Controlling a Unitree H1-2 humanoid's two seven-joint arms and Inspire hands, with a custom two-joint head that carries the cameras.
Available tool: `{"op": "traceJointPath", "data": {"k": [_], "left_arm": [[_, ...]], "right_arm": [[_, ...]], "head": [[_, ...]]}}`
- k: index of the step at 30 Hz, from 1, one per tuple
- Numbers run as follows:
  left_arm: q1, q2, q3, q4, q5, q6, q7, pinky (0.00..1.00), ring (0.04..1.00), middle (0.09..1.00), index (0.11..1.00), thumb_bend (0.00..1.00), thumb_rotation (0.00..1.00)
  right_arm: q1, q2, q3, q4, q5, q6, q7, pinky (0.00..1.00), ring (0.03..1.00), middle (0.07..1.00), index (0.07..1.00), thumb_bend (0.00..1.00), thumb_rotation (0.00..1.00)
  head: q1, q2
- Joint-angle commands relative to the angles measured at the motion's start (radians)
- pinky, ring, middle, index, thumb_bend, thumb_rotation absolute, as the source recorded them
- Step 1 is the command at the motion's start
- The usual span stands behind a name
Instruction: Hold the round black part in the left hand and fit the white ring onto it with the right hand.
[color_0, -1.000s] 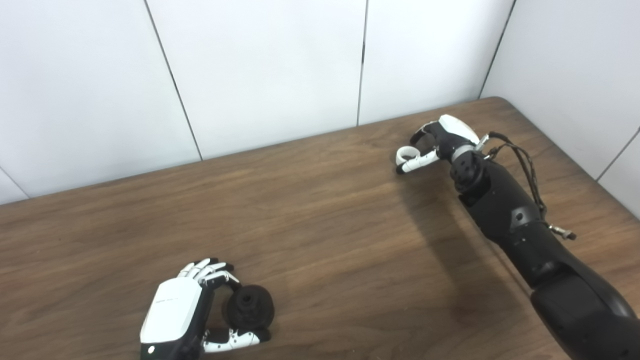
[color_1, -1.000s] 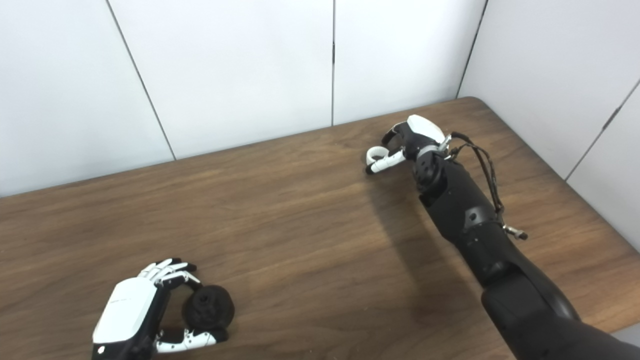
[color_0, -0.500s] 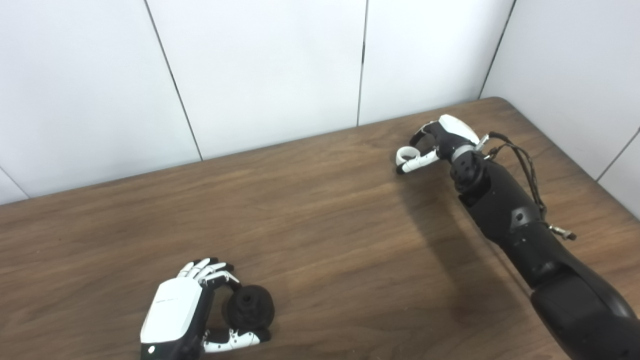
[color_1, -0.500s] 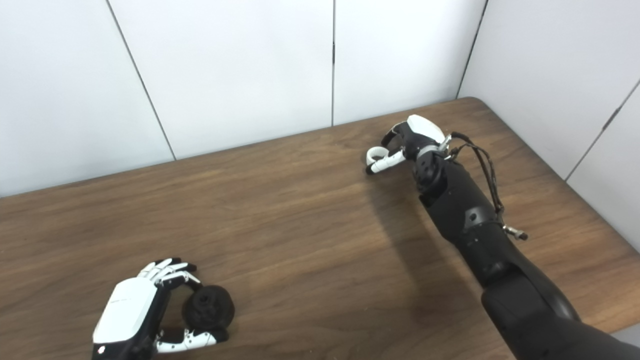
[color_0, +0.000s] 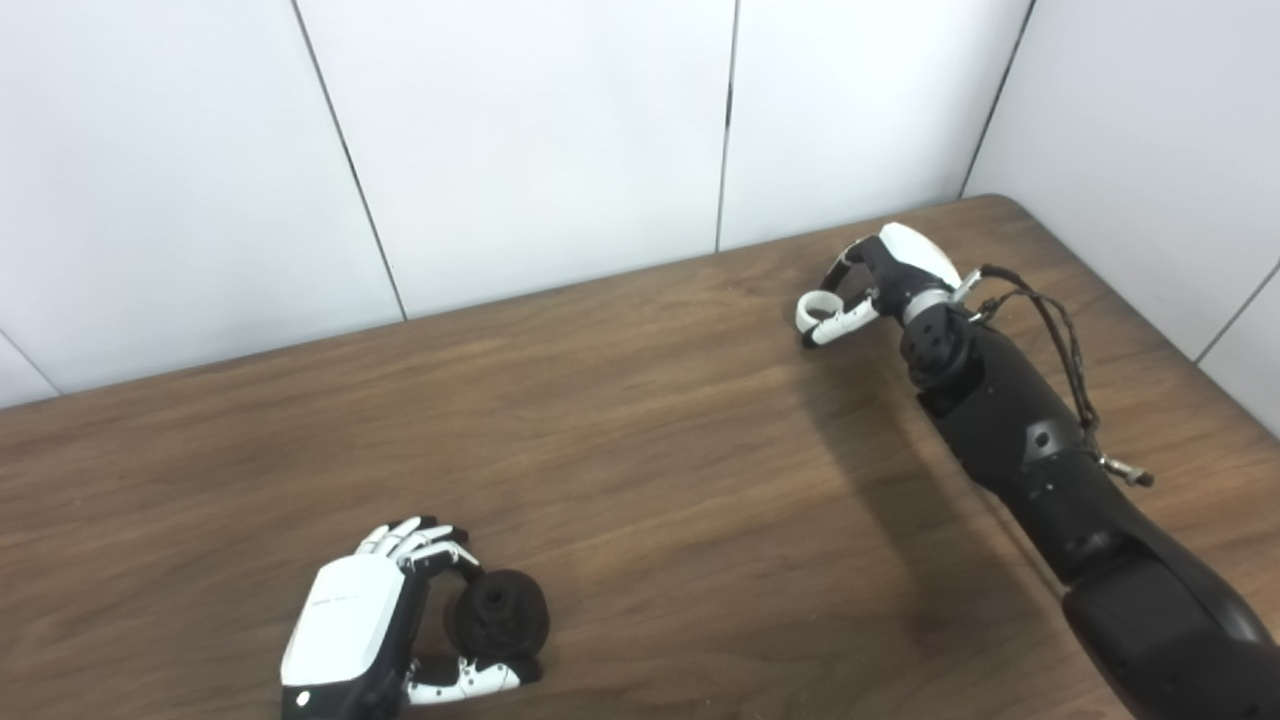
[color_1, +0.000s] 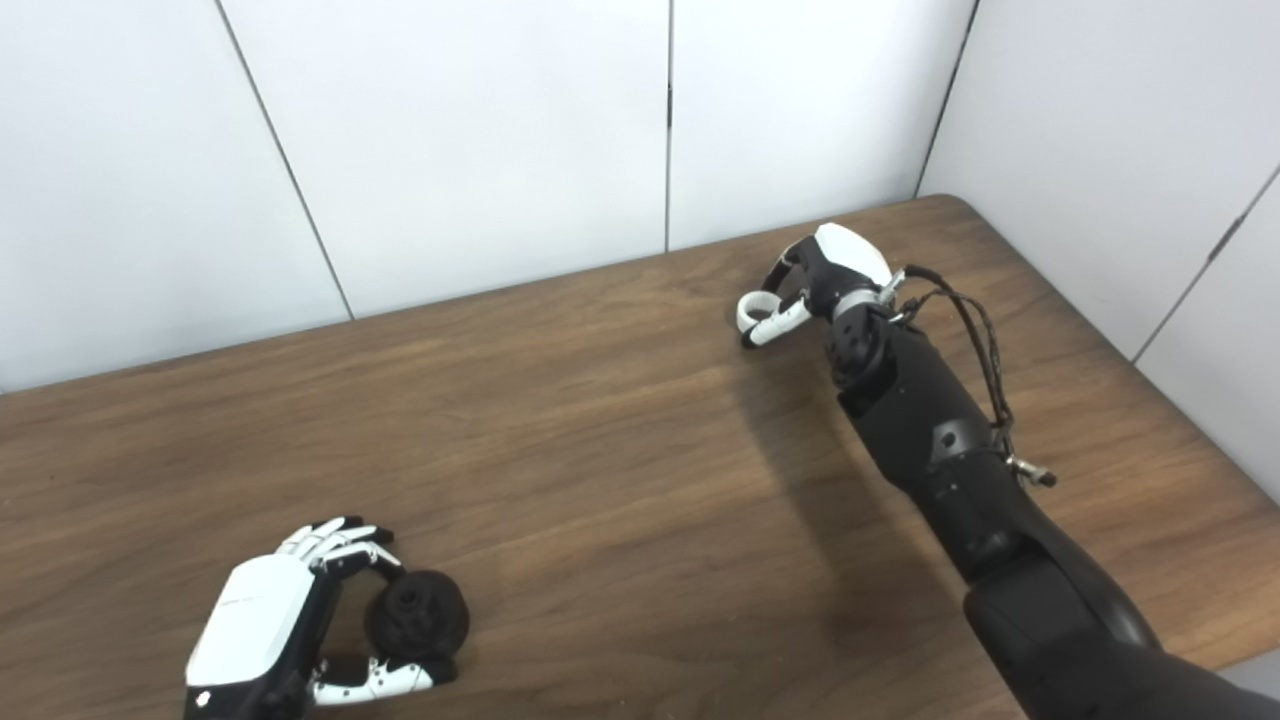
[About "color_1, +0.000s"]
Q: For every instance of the white and black right hand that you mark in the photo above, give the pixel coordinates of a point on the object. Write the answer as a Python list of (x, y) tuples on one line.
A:
[(845, 260)]

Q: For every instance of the white and black left hand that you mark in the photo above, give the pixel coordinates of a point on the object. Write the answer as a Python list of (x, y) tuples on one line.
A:
[(260, 620)]

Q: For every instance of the round black plastic part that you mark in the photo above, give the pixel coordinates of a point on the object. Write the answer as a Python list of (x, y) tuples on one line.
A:
[(420, 615)]

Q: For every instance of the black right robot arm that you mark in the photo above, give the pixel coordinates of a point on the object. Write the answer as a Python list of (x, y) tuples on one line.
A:
[(960, 450)]

